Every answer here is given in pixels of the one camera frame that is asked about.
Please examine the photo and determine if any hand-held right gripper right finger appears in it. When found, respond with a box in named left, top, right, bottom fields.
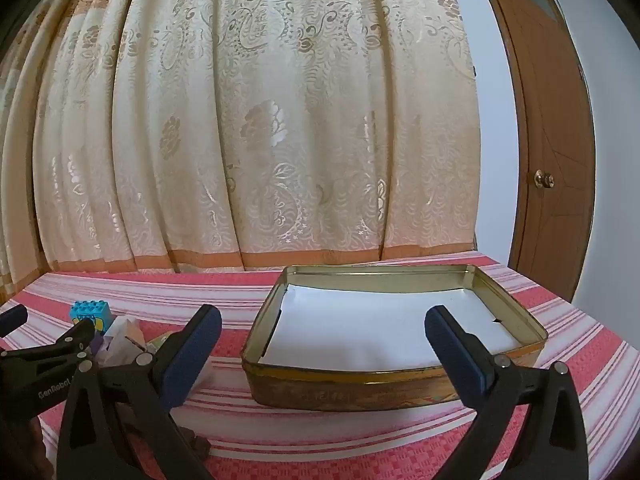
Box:
left=424, top=305, right=590, bottom=480

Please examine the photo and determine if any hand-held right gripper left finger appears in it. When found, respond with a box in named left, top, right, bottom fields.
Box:
left=56, top=304, right=223, bottom=480

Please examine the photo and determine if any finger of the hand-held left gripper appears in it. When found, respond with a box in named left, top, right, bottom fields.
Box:
left=47, top=319, right=97, bottom=361
left=0, top=305, right=29, bottom=337

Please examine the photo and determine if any gold metal tin box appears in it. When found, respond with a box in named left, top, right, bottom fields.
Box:
left=241, top=264, right=549, bottom=412

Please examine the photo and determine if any blue toy building block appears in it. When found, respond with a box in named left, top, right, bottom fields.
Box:
left=69, top=301, right=110, bottom=336

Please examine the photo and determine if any small white box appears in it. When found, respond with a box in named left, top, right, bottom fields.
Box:
left=102, top=316, right=148, bottom=367

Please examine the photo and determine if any pink striped cloth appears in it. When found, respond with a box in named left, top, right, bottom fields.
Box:
left=0, top=252, right=640, bottom=480

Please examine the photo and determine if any white paper liner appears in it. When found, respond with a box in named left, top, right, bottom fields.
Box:
left=261, top=284, right=525, bottom=373

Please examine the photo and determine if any cream floral curtain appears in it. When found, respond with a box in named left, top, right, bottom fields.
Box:
left=0, top=0, right=481, bottom=306

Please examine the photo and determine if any brown wooden door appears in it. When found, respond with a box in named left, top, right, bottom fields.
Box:
left=472, top=0, right=598, bottom=306

